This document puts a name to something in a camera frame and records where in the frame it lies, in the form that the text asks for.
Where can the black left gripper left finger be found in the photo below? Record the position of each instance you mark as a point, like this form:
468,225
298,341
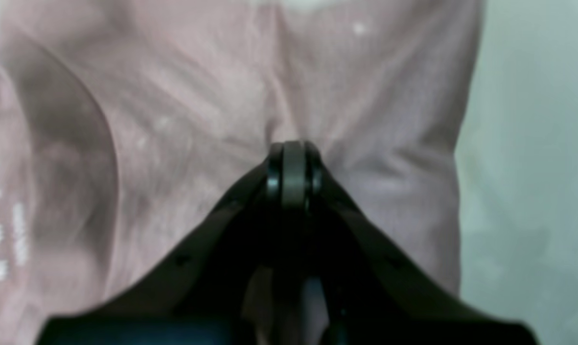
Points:
195,295

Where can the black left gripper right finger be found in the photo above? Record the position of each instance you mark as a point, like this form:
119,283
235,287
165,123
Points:
374,293

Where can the pink T-shirt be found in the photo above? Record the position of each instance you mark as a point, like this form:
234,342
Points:
122,122

